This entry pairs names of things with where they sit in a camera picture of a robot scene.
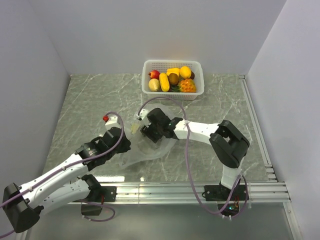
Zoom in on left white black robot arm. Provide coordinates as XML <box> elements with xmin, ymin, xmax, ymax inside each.
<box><xmin>0</xmin><ymin>126</ymin><xmax>131</xmax><ymax>233</ymax></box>

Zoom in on yellow fruit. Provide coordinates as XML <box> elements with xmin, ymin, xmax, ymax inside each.
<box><xmin>159</xmin><ymin>73</ymin><xmax>170</xmax><ymax>92</ymax></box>
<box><xmin>179</xmin><ymin>66</ymin><xmax>192</xmax><ymax>79</ymax></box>

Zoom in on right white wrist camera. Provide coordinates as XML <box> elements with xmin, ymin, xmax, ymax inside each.
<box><xmin>136</xmin><ymin>109</ymin><xmax>150</xmax><ymax>126</ymax></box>

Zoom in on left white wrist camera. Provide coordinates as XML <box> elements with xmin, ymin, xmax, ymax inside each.
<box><xmin>102</xmin><ymin>115</ymin><xmax>121</xmax><ymax>131</ymax></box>

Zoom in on red apple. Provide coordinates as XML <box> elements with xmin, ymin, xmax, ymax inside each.
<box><xmin>148</xmin><ymin>70</ymin><xmax>161</xmax><ymax>79</ymax></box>

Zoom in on white perforated plastic basket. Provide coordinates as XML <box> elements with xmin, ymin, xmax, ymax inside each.
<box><xmin>141</xmin><ymin>59</ymin><xmax>205</xmax><ymax>101</ymax></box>

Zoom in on transparent plastic bag with fruit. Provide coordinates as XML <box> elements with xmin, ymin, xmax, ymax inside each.
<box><xmin>119</xmin><ymin>103</ymin><xmax>179</xmax><ymax>168</ymax></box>

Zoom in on dark purple passion fruit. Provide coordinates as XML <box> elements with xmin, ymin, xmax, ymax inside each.
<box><xmin>190</xmin><ymin>71</ymin><xmax>195</xmax><ymax>80</ymax></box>

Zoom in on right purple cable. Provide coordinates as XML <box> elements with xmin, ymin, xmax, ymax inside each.
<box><xmin>138</xmin><ymin>96</ymin><xmax>250</xmax><ymax>219</ymax></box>

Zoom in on orange spiky pineapple toy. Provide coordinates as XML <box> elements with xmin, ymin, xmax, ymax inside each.
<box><xmin>171</xmin><ymin>78</ymin><xmax>197</xmax><ymax>93</ymax></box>

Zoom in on aluminium mounting rail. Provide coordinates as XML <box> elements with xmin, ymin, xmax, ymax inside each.
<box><xmin>14</xmin><ymin>162</ymin><xmax>292</xmax><ymax>240</ymax></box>

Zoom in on yellow lemon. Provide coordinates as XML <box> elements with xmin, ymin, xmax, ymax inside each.
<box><xmin>148</xmin><ymin>78</ymin><xmax>161</xmax><ymax>92</ymax></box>

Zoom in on brown kiwi fruit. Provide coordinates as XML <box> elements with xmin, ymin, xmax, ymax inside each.
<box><xmin>168</xmin><ymin>73</ymin><xmax>180</xmax><ymax>86</ymax></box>

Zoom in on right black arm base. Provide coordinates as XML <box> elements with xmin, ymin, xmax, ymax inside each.
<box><xmin>201</xmin><ymin>183</ymin><xmax>249</xmax><ymax>217</ymax></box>

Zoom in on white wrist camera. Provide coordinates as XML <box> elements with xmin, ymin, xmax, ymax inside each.
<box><xmin>102</xmin><ymin>115</ymin><xmax>121</xmax><ymax>131</ymax></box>
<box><xmin>136</xmin><ymin>109</ymin><xmax>150</xmax><ymax>126</ymax></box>

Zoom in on yellow bell pepper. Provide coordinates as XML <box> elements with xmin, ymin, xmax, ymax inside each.
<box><xmin>166</xmin><ymin>67</ymin><xmax>180</xmax><ymax>77</ymax></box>

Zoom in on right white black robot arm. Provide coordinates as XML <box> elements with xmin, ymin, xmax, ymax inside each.
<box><xmin>137</xmin><ymin>107</ymin><xmax>250</xmax><ymax>200</ymax></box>

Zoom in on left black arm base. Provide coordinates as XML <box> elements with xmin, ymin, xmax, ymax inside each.
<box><xmin>77</xmin><ymin>174</ymin><xmax>117</xmax><ymax>220</ymax></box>

